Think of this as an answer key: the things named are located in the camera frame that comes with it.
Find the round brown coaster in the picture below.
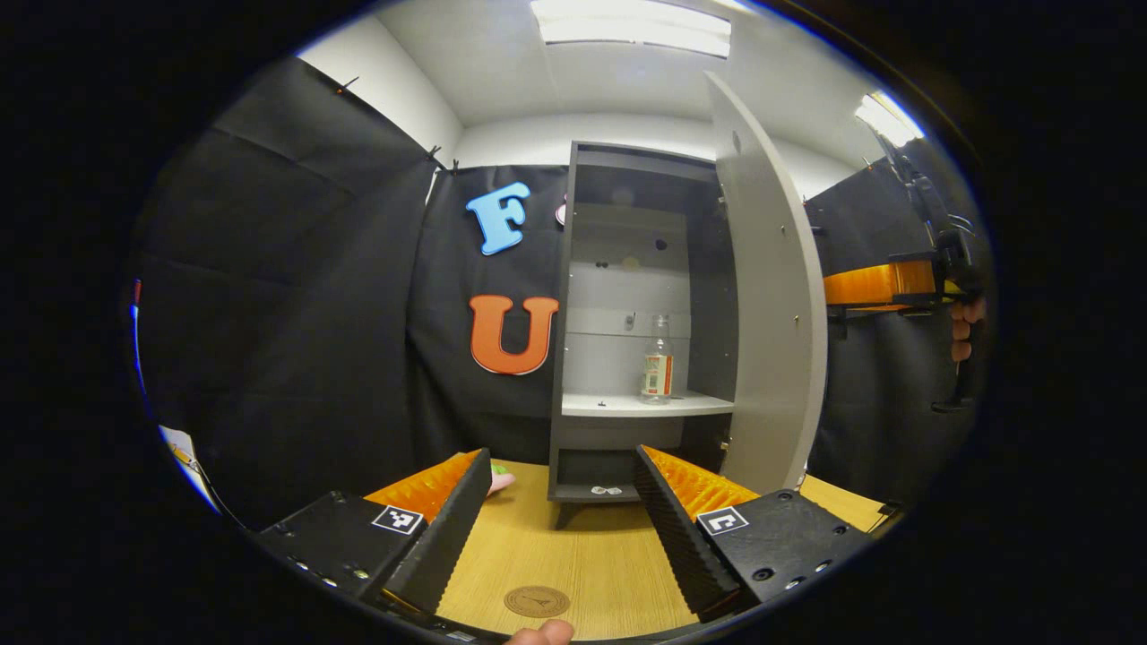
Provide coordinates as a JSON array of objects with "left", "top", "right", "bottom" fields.
[{"left": 504, "top": 586, "right": 572, "bottom": 619}]

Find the beige cabinet door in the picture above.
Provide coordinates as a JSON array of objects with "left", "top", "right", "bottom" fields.
[{"left": 703, "top": 72, "right": 828, "bottom": 495}]

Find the clear glass bottle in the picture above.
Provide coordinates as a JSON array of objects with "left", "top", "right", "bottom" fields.
[{"left": 640, "top": 314, "right": 675, "bottom": 406}]

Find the grey cabinet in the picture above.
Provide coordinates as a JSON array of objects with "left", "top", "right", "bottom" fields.
[{"left": 547, "top": 141, "right": 745, "bottom": 529}]

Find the small ceiling light panel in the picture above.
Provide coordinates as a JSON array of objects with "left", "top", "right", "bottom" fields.
[{"left": 853, "top": 90, "right": 926, "bottom": 149}]

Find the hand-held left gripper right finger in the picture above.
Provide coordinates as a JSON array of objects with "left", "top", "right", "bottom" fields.
[{"left": 634, "top": 445, "right": 875, "bottom": 622}]

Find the long ceiling light panel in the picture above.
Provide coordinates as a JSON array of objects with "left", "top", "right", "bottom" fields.
[{"left": 529, "top": 0, "right": 733, "bottom": 59}]

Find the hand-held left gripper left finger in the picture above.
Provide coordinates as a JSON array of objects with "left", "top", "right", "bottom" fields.
[{"left": 260, "top": 448, "right": 493, "bottom": 619}]

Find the black backdrop cloth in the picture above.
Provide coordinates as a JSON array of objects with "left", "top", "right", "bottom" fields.
[{"left": 125, "top": 56, "right": 991, "bottom": 529}]

